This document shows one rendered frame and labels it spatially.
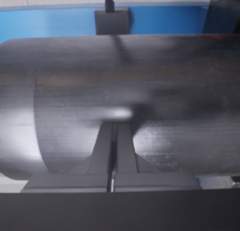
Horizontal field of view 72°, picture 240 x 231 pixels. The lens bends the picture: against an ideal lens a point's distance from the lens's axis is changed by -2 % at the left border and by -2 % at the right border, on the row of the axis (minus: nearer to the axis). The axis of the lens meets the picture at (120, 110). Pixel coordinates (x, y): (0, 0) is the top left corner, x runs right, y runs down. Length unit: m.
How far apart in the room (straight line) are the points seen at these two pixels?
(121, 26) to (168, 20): 0.17
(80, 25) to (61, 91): 0.46
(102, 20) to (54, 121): 0.39
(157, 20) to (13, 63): 0.49
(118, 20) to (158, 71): 0.36
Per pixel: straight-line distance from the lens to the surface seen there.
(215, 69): 0.20
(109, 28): 0.52
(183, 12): 0.64
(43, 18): 0.65
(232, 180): 0.62
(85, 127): 0.17
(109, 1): 0.45
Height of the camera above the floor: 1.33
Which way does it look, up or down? level
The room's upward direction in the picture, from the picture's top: 91 degrees counter-clockwise
